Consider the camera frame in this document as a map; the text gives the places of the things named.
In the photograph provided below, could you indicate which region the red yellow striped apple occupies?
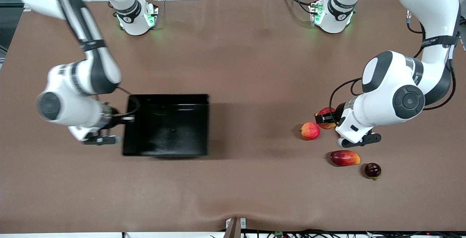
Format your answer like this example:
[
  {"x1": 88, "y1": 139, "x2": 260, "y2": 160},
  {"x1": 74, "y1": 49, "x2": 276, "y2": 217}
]
[{"x1": 315, "y1": 107, "x2": 338, "y2": 130}]

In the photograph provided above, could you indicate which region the black plastic box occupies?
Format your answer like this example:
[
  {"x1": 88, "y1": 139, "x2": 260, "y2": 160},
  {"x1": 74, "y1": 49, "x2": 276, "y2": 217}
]
[{"x1": 122, "y1": 93, "x2": 210, "y2": 157}]

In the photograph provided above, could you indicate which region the red yellow mango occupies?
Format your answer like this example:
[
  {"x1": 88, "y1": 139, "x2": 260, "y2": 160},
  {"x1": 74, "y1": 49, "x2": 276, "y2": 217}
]
[{"x1": 330, "y1": 150, "x2": 361, "y2": 167}]

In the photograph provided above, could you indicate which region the large table cover mat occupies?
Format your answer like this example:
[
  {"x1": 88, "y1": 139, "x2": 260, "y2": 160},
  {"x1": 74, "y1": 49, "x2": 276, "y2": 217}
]
[{"x1": 0, "y1": 0, "x2": 466, "y2": 233}]

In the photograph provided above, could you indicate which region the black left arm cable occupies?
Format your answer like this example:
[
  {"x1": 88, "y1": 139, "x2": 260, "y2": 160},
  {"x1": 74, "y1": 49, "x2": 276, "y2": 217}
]
[{"x1": 329, "y1": 11, "x2": 457, "y2": 124}]

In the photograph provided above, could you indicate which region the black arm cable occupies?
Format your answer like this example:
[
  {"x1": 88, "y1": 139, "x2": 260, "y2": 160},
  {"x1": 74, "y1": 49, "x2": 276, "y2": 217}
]
[
  {"x1": 116, "y1": 86, "x2": 142, "y2": 119},
  {"x1": 329, "y1": 11, "x2": 457, "y2": 124}
]

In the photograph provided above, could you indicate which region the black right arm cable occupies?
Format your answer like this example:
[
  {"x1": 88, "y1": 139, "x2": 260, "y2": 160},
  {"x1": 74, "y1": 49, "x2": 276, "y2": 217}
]
[{"x1": 116, "y1": 86, "x2": 142, "y2": 119}]

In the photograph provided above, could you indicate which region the cable bundle below table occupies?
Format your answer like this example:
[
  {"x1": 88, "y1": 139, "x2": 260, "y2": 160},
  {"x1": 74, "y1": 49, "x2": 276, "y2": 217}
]
[{"x1": 242, "y1": 229, "x2": 466, "y2": 238}]

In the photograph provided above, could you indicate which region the metal table edge bracket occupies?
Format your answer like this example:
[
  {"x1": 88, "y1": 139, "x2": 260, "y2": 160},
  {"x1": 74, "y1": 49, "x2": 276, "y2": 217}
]
[{"x1": 225, "y1": 217, "x2": 247, "y2": 238}]

